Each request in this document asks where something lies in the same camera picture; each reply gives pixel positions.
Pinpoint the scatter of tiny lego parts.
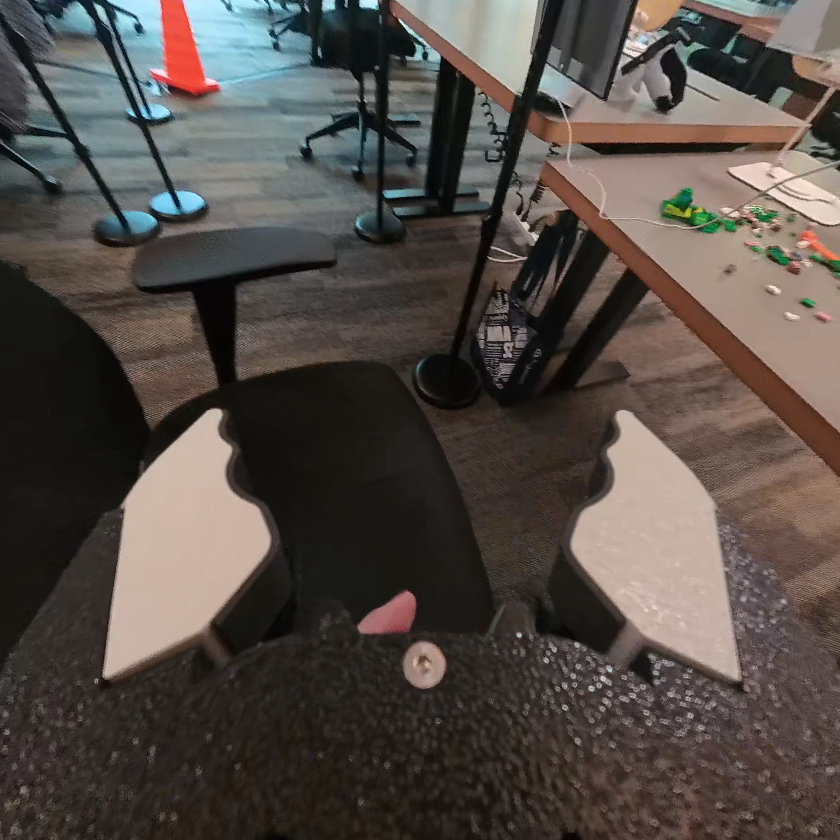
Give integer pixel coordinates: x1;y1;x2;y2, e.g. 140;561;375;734
718;204;840;324

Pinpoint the black printed tote bag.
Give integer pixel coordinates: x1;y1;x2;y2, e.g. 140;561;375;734
470;209;583;407

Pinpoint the black mesh office chair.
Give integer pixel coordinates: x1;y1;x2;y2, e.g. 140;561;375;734
0;226;495;665

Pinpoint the orange traffic cone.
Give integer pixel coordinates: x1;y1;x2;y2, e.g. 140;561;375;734
149;0;221;97

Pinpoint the green lego build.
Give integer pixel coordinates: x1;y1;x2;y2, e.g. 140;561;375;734
659;186;720;235

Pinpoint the white power strip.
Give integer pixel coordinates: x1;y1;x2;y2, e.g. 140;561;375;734
493;215;547;262

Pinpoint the black pole stand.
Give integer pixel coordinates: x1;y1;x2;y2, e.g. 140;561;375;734
98;0;175;126
413;0;567;410
353;0;406;245
77;0;210;223
0;10;161;248

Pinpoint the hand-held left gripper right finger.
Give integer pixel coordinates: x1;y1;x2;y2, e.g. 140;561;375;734
549;409;745;686

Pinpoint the grey wood-edged background table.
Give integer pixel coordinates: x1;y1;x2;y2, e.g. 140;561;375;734
390;0;812;221

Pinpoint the white cable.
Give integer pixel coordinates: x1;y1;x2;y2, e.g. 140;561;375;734
563;97;665;228

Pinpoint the idle hand-held gripper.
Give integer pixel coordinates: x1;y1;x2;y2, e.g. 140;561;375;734
619;29;691;114

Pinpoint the black coiled cable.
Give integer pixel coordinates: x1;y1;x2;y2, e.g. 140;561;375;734
478;91;510;165

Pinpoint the white book stand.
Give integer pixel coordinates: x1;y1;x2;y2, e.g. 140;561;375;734
726;54;840;228

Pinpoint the pink curved piece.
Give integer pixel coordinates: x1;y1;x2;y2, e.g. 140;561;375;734
357;590;418;635

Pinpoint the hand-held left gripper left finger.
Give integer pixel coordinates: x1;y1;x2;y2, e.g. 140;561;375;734
100;407;291;682

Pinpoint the black monitor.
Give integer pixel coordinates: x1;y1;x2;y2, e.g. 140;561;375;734
530;0;641;103

